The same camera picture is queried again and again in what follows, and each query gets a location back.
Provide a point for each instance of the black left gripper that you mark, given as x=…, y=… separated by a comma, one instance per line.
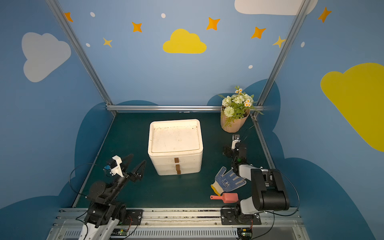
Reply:
x=128, y=172

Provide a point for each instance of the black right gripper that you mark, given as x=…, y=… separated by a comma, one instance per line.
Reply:
x=235, y=150

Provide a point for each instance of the white three drawer cabinet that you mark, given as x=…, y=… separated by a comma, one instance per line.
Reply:
x=176, y=147

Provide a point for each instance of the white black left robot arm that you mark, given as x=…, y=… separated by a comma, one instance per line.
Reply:
x=105, y=212

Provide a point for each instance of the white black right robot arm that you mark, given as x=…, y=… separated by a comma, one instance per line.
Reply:
x=268, y=191

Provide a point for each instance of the blue dotted work glove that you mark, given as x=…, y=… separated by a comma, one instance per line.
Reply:
x=227, y=181

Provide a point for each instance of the tan ribbed flower pot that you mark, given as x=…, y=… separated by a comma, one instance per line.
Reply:
x=231, y=125

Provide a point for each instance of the pink plastic scoop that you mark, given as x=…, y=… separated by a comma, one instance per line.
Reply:
x=227, y=198

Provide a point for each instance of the white and green flowers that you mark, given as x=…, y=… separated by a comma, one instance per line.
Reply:
x=236, y=104

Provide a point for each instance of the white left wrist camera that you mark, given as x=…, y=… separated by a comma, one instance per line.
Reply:
x=113, y=166

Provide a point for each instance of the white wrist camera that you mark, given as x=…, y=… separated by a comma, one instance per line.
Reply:
x=235, y=139
x=113, y=166

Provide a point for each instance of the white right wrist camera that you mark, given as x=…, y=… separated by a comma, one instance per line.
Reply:
x=235, y=139

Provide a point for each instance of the aluminium frame right floor rail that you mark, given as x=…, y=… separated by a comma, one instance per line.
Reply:
x=263, y=141

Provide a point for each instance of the aluminium frame floor rail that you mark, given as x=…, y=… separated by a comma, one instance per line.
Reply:
x=263, y=141
x=91, y=137

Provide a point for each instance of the aluminium frame left floor rail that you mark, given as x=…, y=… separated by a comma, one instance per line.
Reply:
x=91, y=137

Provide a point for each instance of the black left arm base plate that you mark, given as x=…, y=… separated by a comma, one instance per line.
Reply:
x=132, y=217

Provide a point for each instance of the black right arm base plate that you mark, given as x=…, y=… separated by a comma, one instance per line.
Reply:
x=233, y=217

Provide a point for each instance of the aluminium frame back rail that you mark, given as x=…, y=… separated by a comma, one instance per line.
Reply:
x=162, y=108

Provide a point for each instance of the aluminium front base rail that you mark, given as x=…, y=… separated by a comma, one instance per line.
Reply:
x=186, y=224

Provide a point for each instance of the aluminium frame left post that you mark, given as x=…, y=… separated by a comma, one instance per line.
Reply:
x=59, y=14

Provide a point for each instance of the aluminium frame post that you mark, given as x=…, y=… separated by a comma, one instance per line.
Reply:
x=59, y=14
x=291, y=36

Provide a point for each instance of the aluminium frame right post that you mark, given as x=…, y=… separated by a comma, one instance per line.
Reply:
x=291, y=36

